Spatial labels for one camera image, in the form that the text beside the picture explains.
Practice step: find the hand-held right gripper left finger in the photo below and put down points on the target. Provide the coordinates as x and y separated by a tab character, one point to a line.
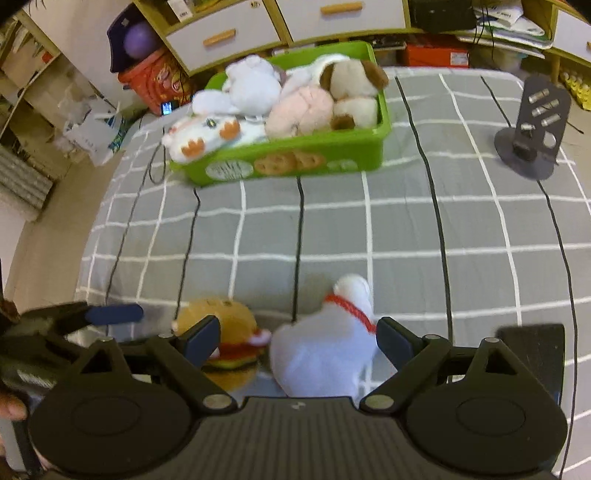
203	339

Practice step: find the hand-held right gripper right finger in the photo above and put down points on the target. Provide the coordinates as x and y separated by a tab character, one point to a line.
392	341

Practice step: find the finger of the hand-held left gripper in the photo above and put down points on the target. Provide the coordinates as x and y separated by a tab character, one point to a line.
115	314

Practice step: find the hamburger plush toy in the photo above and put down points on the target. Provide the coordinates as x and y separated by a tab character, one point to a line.
231	323

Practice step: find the white plush red scarf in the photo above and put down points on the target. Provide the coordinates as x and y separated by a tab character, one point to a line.
318	355

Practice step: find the green plastic bin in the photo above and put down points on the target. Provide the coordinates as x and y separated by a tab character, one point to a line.
351	147

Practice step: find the white cat plush orange paws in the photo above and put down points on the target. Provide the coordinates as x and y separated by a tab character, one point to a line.
207	131

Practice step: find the white knit glove orange cuff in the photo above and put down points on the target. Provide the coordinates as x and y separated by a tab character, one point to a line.
210	102

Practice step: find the person's left hand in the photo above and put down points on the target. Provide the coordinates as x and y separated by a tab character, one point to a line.
9	408

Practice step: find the grey checked blanket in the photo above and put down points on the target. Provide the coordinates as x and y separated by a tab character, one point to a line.
369	230

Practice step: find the black flat plate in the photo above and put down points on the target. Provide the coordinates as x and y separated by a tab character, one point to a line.
531	334

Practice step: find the grey ribbed panel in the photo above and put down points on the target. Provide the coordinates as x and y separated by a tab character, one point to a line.
23	180

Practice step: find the white plastic bag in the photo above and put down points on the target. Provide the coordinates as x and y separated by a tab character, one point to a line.
94	134

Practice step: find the small black screen device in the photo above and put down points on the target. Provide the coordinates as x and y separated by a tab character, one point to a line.
167	108

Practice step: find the black metal phone stand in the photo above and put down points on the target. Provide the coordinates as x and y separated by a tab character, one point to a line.
526	161

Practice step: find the pink plush toy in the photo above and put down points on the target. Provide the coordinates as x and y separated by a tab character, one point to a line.
300	113

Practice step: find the white knit glove red cuff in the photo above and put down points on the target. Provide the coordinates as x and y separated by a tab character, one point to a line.
251	87

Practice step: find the light wooden shelf rack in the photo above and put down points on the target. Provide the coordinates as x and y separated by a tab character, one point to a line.
27	69

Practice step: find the brown and white dog plush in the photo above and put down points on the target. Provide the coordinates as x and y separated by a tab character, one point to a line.
351	78

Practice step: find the purple ball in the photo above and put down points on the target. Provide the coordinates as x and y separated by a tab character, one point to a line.
138	39

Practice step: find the orange cardboard box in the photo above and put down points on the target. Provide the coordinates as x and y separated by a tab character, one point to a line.
434	56

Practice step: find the row of yellow bottles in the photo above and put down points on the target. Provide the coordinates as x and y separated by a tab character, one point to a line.
577	87

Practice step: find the black box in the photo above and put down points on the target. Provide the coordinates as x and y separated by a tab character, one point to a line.
441	16

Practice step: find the stack of papers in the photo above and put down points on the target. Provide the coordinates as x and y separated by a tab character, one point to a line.
512	25

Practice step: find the wooden frame cabinet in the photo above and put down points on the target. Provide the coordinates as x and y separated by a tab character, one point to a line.
282	21

